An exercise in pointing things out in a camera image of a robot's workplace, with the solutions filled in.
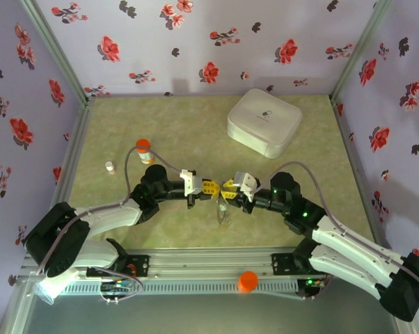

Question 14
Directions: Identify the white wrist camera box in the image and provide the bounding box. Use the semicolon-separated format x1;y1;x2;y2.
232;171;260;203
180;169;205;197

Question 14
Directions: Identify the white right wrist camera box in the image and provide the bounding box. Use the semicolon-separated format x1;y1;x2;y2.
232;171;260;203

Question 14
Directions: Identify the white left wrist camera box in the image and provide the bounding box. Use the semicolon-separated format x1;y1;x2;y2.
180;169;205;197

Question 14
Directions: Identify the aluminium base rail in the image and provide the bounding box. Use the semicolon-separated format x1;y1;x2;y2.
19;245;402;279

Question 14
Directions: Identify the grey right arm cable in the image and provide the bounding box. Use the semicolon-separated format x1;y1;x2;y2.
253;161;419;307

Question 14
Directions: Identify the grey left arm cable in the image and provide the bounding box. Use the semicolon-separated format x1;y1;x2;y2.
37;145;188;278

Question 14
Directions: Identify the aluminium side rail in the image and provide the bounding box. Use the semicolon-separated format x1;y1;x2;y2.
44;97;95;253
329;95;393;250

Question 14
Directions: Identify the orange capped pill bottle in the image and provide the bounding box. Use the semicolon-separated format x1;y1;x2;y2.
135;138;155;165

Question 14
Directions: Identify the aluminium frame post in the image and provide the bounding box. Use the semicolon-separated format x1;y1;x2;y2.
19;0;94;105
329;0;395;104

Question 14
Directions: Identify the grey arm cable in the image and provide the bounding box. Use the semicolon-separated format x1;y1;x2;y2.
253;161;419;307
37;145;188;278

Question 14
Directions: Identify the loose orange bottle cap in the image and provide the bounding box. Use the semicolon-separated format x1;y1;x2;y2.
237;271;260;295

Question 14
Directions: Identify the grey slotted cable duct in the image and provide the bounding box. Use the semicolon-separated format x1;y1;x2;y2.
61;280;299;296

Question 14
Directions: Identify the white zippered pill case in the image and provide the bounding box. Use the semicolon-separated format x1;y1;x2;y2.
226;88;303;160

